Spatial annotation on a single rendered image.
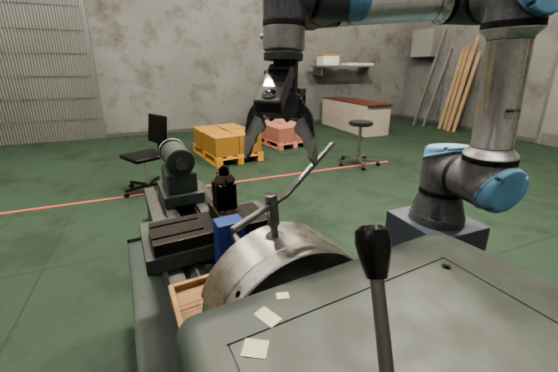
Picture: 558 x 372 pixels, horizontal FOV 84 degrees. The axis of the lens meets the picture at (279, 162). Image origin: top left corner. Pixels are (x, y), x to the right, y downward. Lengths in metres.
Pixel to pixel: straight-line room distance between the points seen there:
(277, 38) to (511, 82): 0.50
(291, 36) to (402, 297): 0.43
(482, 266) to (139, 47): 7.74
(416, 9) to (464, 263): 0.55
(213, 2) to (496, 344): 8.07
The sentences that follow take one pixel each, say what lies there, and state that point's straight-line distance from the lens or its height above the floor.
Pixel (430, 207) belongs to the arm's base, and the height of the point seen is 1.16.
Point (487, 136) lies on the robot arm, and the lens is 0.84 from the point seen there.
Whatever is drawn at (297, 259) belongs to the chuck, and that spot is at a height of 1.23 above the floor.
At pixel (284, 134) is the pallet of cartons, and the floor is 0.29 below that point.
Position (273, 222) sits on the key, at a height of 1.27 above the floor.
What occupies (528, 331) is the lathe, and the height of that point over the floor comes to 1.25.
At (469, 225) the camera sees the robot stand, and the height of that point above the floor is 1.10.
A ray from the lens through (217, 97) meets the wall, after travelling 8.13.
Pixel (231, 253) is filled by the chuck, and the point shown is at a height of 1.21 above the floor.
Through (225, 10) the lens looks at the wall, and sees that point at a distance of 8.25.
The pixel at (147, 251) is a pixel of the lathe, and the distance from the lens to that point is 1.21.
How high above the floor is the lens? 1.54
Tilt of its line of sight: 17 degrees down
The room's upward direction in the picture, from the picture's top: straight up
